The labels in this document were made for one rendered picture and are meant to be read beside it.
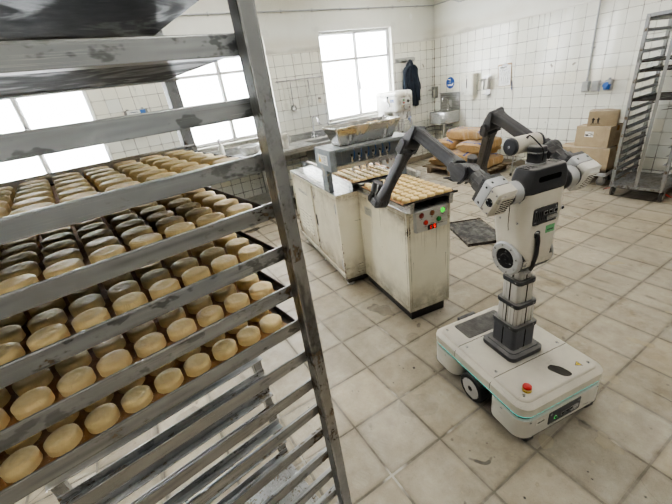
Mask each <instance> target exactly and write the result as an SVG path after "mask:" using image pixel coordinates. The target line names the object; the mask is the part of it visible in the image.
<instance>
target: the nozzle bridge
mask: <svg viewBox="0 0 672 504"><path fill-rule="evenodd" d="M405 134H406V133H399V132H394V134H393V136H390V137H385V138H381V139H376V140H371V141H366V142H361V143H356V144H352V145H347V146H342V147H339V146H335V145H333V144H332V143H331V144H326V145H321V146H316V147H314V151H315V157H316V164H317V167H319V168H321V170H322V176H323V183H324V190H325V191H327V192H329V193H333V192H334V186H333V179H332V173H334V172H338V170H343V169H347V168H351V167H356V166H360V165H364V164H369V163H373V162H378V161H382V160H386V159H391V158H395V159H396V156H397V154H398V153H397V152H396V150H395V149H396V147H397V144H398V142H399V140H400V139H402V138H403V136H404V135H405ZM389 142H390V151H389ZM382 143H383V146H382ZM375 145H376V148H375ZM367 146H368V147H369V156H368V160H365V151H367V153H368V147H367ZM386 146H388V151H389V152H388V154H389V155H386ZM361 148H362V157H361V161H358V152H360V156H361ZM379 148H381V151H382V150H383V153H382V156H381V157H379ZM353 149H354V151H355V158H354V151H353ZM372 149H374V152H375V151H376V154H375V158H372ZM351 154H353V158H354V163H351Z"/></svg>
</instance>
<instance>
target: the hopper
mask: <svg viewBox="0 0 672 504"><path fill-rule="evenodd" d="M400 118H401V117H396V116H380V117H374V118H369V119H364V120H358V121H353V122H347V123H342V124H337V125H331V126H326V127H322V129H323V130H324V132H325V133H326V135H327V136H328V138H329V140H330V141H331V143H332V144H333V145H335V146H339V147H342V146H347V145H352V144H356V143H361V142H366V141H371V140H376V139H381V138H385V137H390V136H393V134H394V131H395V129H396V127H397V125H398V123H399V120H400ZM374 120H378V121H376V122H371V123H367V122H368V121H374ZM380 120H381V121H380ZM359 124H360V125H359ZM351 125H355V126H351ZM349 126H350V127H349ZM339 127H340V128H339Z"/></svg>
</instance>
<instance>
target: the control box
mask: <svg viewBox="0 0 672 504"><path fill-rule="evenodd" d="M442 207H444V208H445V211H444V212H441V208H442ZM432 210H434V214H433V215H430V212H431V211H432ZM422 213H423V214H424V217H423V218H420V217H419V216H420V214H422ZM438 216H440V217H441V220H440V221H438V220H437V217H438ZM425 220H427V221H428V224H427V225H424V221H425ZM435 224H436V225H435ZM446 224H447V204H446V203H442V204H439V205H435V206H432V207H428V208H425V209H422V210H418V211H415V212H414V214H413V227H414V233H416V234H417V233H421V232H424V231H427V230H430V229H429V225H431V226H430V228H431V229H433V228H434V227H435V226H436V227H435V228H437V227H440V226H443V225H446ZM434 225H435V226H434Z"/></svg>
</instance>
